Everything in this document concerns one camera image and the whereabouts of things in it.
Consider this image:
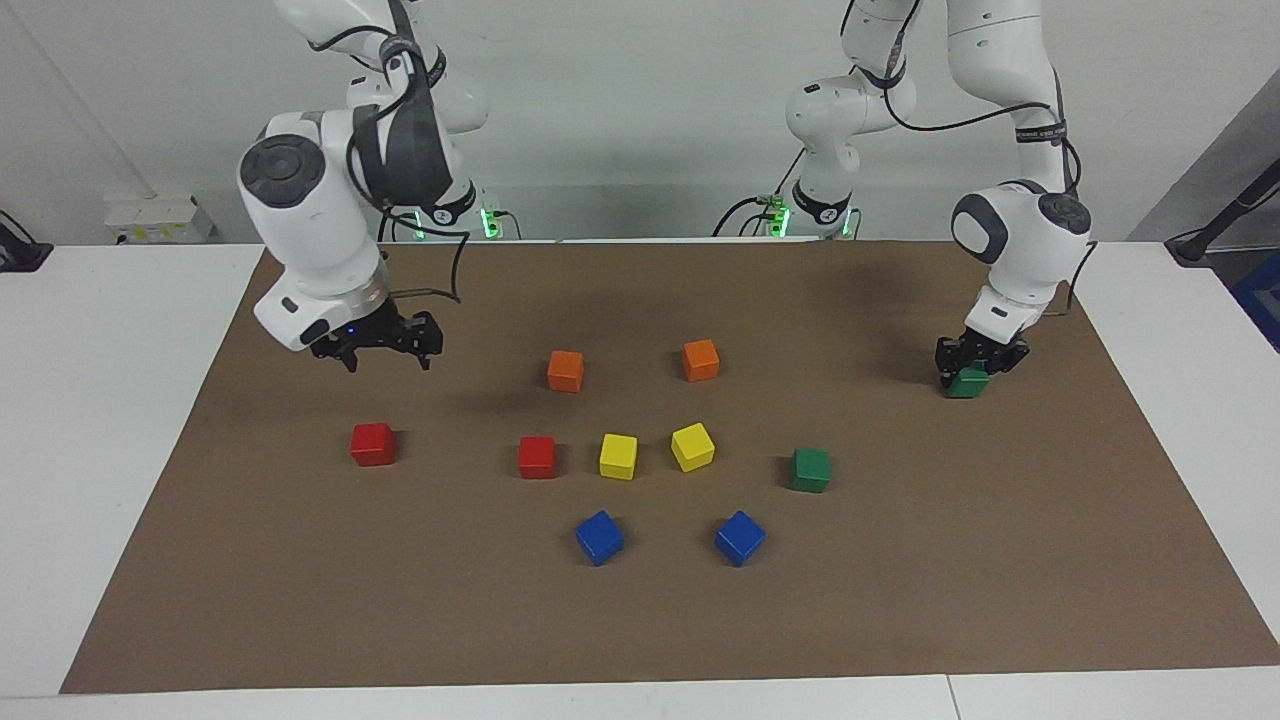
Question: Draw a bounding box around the black stand with pole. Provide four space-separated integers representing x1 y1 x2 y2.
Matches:
1165 160 1280 266

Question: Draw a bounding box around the yellow wooden cube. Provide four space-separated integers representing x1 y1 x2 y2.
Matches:
599 433 639 481
671 422 716 473

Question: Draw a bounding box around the white power strip box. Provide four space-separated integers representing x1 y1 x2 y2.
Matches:
105 195 216 244

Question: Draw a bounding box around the brown paper table mat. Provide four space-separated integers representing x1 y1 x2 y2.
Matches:
60 238 1280 694

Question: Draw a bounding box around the blue plastic crate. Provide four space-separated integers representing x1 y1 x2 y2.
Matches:
1228 250 1280 353

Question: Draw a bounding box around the blue wooden cube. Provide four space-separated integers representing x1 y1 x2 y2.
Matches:
575 510 625 567
715 510 767 567

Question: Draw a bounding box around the black clamp base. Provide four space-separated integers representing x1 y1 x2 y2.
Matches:
0 210 53 273

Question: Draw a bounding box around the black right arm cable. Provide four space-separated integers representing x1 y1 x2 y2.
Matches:
310 25 473 304

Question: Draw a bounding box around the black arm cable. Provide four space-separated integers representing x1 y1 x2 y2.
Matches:
310 25 473 304
845 0 1098 313

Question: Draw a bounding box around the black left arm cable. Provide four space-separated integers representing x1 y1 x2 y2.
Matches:
845 0 1098 313

